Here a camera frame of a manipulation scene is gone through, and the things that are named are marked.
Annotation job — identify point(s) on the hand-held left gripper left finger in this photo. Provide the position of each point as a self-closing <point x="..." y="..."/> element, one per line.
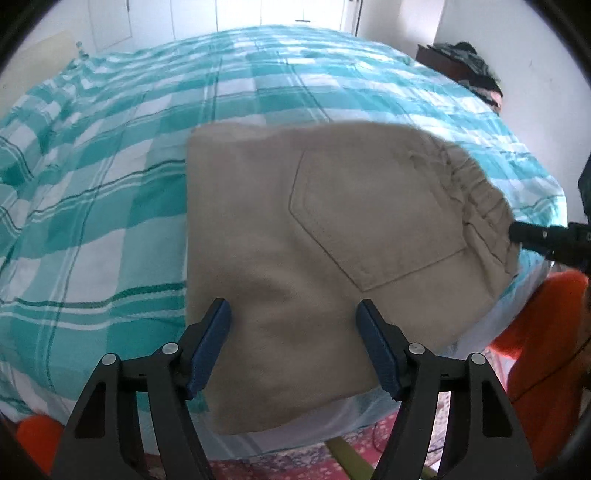
<point x="210" y="346"/>

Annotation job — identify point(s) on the pile of dark clothes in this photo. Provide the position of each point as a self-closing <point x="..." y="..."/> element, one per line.
<point x="471" y="64"/>

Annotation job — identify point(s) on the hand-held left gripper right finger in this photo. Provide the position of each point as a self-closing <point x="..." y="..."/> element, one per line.
<point x="379" y="346"/>

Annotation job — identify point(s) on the teal plaid blanket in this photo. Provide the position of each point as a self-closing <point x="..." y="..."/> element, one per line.
<point x="115" y="161"/>

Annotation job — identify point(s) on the beige pants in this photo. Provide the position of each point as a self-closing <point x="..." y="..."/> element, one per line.
<point x="300" y="221"/>

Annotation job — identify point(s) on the pink floral rug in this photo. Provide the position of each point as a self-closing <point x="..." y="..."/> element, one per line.
<point x="286" y="466"/>

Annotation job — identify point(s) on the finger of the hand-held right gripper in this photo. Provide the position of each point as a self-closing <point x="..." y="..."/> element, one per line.
<point x="586" y="187"/>
<point x="549" y="237"/>

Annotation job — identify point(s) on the dark wooden nightstand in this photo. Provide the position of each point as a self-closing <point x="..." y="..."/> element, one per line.
<point x="431" y="57"/>

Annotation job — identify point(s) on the person's orange trouser leg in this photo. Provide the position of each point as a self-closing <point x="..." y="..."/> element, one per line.
<point x="39" y="445"/>
<point x="540" y="323"/>

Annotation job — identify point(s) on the white wardrobe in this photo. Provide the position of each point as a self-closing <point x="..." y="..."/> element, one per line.
<point x="286" y="11"/>

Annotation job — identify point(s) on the green flat strip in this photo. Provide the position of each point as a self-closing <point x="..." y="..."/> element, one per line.
<point x="351" y="459"/>

